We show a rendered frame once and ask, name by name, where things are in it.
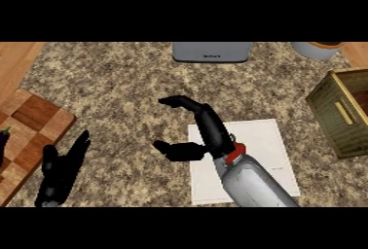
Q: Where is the grey appliance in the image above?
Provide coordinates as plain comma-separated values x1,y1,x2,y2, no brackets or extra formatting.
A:
172,42,254,64

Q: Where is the olive wicker basket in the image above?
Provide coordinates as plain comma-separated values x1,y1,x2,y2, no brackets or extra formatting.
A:
305,66,368,160

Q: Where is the checkered wooden cutting board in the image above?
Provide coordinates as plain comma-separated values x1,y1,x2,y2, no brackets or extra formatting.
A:
0,89,78,208

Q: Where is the pale grey round container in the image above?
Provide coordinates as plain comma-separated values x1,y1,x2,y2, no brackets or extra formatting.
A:
290,42,344,61

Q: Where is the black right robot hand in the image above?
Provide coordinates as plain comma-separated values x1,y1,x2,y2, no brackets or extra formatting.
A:
151,94,237,162

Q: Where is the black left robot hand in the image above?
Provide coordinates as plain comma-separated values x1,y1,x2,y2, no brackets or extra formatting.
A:
33,129,92,208

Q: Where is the white placemat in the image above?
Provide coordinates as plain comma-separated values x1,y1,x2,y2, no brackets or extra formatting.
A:
186,118,302,206

